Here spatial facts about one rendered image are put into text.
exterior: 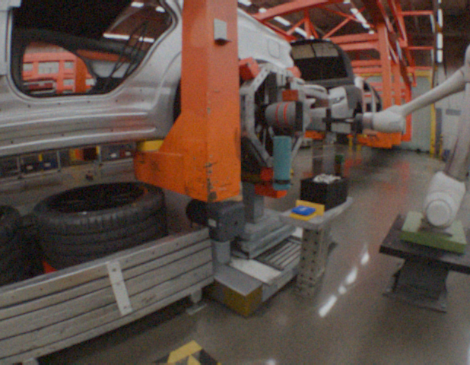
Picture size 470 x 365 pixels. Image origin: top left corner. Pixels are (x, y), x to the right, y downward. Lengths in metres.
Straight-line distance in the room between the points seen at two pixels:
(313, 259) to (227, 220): 0.44
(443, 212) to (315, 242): 0.56
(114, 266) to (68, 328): 0.29
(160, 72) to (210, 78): 0.58
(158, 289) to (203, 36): 0.93
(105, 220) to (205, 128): 0.47
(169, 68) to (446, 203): 1.42
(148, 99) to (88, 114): 0.34
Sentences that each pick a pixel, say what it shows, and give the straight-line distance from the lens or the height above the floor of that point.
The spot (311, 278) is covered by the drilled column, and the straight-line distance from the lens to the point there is 1.19.
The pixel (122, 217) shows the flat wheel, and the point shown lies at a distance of 0.91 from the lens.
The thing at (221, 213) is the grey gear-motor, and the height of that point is 0.39.
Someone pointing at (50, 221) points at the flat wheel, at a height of 0.50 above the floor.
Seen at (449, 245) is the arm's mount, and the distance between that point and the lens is 1.24.
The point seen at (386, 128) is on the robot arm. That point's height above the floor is 0.80.
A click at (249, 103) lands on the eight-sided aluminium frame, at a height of 0.89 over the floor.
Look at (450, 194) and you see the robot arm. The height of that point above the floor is 0.58.
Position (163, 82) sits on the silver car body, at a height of 1.04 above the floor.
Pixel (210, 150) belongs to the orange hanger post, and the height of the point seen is 0.71.
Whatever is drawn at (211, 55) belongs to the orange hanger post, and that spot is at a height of 1.04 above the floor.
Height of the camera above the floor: 0.77
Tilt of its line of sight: 12 degrees down
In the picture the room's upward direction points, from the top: 1 degrees counter-clockwise
